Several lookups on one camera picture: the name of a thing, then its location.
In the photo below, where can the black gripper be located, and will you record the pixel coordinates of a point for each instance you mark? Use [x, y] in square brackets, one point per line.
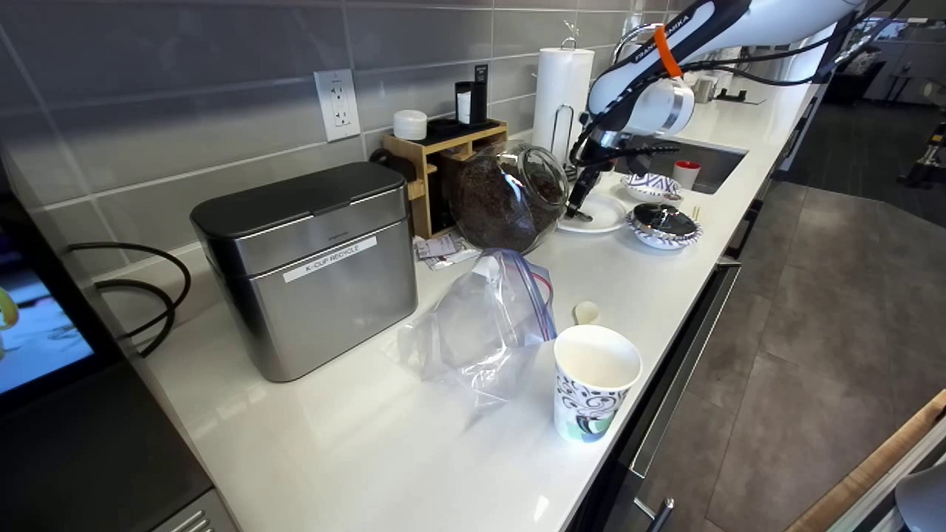
[595, 151]

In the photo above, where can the metal coffee scoop spoon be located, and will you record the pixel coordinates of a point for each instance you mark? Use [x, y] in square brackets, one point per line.
[576, 214]

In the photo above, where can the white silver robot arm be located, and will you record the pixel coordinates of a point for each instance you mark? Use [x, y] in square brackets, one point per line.
[647, 90]

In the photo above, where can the white paper plate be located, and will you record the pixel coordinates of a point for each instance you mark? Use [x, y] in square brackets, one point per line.
[604, 214]

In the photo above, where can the blue patterned paper bowl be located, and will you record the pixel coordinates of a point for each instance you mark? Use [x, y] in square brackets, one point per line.
[654, 241]

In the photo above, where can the small white pod cup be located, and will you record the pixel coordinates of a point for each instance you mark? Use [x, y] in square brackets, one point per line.
[688, 173]

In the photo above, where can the white paper towel roll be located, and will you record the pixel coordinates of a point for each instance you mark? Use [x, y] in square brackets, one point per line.
[560, 99]

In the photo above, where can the wooden organizer box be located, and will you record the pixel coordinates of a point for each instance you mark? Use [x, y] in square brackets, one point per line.
[447, 139]

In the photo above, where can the black tall box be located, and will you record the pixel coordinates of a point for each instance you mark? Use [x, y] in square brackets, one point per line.
[472, 99]

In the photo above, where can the clear zip plastic bag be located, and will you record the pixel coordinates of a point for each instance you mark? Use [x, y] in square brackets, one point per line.
[484, 331]

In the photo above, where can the small white jar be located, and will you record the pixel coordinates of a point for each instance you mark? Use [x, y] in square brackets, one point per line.
[410, 126]

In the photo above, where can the patterned paper cup left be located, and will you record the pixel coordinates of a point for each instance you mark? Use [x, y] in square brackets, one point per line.
[595, 371]

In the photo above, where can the stainless steel bin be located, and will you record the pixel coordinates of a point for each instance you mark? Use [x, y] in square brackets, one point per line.
[311, 263]

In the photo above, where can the black coffee machine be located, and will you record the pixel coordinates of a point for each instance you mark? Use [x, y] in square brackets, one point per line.
[85, 445]

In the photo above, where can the white wall outlet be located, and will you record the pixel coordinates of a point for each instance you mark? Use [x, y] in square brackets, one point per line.
[338, 105]

